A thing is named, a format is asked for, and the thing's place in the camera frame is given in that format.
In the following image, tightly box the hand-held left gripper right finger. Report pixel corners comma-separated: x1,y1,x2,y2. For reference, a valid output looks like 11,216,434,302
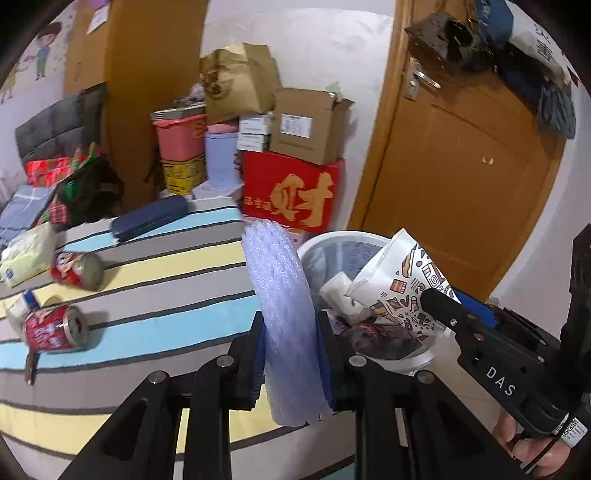
316,310,527,480

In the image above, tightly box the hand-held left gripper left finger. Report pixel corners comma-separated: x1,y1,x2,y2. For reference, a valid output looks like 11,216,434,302
60,311,269,480

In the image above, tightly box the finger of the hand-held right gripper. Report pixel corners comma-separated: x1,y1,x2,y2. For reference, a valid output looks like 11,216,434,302
452,287,562,359
420,287,491,357

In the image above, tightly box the printed white paper bag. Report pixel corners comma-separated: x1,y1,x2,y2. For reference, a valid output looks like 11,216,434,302
344,228,463,343

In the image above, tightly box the dark plastic wrapper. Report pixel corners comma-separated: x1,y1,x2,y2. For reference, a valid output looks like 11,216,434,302
347,322,426,361

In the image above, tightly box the bubble wrap piece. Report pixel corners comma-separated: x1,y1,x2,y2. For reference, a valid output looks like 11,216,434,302
242,219,334,428

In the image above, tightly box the white bin with plastic liner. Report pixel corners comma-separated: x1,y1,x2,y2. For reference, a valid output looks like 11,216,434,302
295,230,437,376

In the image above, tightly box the person's right hand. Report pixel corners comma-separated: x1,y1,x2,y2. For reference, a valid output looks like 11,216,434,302
491,408,570,477

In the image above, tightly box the wooden door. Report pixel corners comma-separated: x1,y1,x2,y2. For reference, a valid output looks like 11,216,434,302
346,0,579,302

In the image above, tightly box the striped table cloth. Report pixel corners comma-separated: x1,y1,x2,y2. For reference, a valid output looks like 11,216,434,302
0,198,357,480

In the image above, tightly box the red box with gold print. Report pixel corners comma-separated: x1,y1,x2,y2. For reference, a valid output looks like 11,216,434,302
240,151,345,234

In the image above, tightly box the white storage box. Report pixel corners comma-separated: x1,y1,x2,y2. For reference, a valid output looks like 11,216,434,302
191,182,243,200

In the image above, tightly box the dark blue case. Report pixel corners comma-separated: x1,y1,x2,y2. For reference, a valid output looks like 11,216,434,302
110,194,189,243

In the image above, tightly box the red drink can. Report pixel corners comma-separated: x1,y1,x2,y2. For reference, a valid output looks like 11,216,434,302
49,251,105,292
23,304,90,354

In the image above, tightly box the yellow printed box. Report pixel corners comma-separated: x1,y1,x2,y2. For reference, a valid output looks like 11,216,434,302
161,156,208,195

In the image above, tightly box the dark blue garment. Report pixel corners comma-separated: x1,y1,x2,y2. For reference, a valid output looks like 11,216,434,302
475,0,578,140

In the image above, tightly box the lavender plastic container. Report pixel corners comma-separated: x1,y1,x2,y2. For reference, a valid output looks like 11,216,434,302
204,131,241,188

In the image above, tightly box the brown cardboard box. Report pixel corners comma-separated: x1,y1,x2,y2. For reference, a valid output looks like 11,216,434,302
268,86,356,167

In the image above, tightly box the small white box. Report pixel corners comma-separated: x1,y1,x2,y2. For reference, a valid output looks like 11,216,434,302
238,113,273,135
236,133,271,152

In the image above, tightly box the small white bottle blue cap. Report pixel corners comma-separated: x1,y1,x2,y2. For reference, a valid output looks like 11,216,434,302
6,289,49,322

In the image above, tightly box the dark bag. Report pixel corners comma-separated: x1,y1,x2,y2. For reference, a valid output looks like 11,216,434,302
48,156,125,232

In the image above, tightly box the pink plastic bin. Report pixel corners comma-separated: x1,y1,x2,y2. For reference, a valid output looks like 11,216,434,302
152,115,208,162

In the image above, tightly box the yellow-green tissue pack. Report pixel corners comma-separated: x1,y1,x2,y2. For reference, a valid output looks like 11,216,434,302
0,221,59,288

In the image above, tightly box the brown patterned handbag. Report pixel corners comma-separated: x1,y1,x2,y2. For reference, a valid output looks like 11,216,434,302
405,11,498,75

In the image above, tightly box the white printed hanging bag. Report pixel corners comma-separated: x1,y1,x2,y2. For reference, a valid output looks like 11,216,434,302
507,0,579,85

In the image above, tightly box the flat patterned box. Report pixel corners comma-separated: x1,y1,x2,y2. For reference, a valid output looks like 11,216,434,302
150,103,208,123

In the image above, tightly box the blue plaid folded cloth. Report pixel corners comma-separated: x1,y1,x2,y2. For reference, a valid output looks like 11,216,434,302
0,184,57,248

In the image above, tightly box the red plaid cloth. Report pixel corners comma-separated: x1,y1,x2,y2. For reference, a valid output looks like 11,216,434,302
25,142,103,186

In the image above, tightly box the brown paper gift bag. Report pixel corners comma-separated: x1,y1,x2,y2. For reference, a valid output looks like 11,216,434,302
199,42,282,117

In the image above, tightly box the grey quilted cushion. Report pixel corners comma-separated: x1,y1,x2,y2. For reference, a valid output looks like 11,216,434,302
15,82,108,162

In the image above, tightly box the wooden wardrobe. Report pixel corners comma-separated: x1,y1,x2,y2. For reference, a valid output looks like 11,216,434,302
62,0,211,219

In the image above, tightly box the paper label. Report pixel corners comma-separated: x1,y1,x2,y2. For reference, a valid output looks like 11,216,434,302
85,6,110,34

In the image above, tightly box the silver door handle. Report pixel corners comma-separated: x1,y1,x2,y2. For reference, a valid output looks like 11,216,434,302
403,57,442,102

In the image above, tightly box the cartoon couple wall sticker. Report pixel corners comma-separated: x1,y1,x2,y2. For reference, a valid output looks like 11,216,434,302
0,20,64,105

